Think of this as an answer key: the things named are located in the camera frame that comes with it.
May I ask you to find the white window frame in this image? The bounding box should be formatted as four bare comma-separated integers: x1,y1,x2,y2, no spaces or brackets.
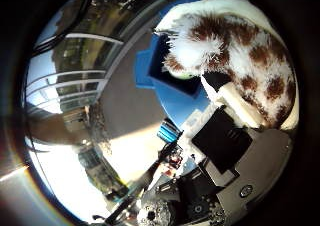
25,32,125,116

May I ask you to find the blue plastic container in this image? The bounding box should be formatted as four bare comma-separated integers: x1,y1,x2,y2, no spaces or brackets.
134,32,205,99

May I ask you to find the blue ribbon cable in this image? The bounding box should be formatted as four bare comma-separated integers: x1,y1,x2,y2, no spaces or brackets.
156,119,183,144

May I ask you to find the black cable loop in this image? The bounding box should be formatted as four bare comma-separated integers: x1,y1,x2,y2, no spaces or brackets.
31,0,95,58

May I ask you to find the brown spotted white plush toy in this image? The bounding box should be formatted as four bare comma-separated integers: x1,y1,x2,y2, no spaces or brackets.
154,0,300,131

